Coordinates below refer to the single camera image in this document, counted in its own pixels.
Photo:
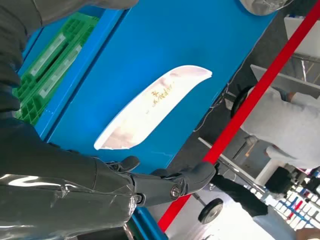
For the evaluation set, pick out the grey wheel hubcap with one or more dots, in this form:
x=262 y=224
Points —
x=263 y=6

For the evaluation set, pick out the person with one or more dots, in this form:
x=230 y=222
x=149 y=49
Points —
x=240 y=195
x=287 y=129

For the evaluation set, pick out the white desk panel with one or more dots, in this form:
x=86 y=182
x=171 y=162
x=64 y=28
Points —
x=305 y=36

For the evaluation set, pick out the red barrier belt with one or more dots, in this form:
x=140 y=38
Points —
x=250 y=99

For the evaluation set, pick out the green plastic crate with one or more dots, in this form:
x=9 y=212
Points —
x=57 y=63

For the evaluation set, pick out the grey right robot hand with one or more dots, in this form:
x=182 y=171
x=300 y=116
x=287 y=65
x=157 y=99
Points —
x=50 y=198

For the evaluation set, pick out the blue metal shelf rack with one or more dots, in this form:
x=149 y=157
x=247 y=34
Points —
x=149 y=39

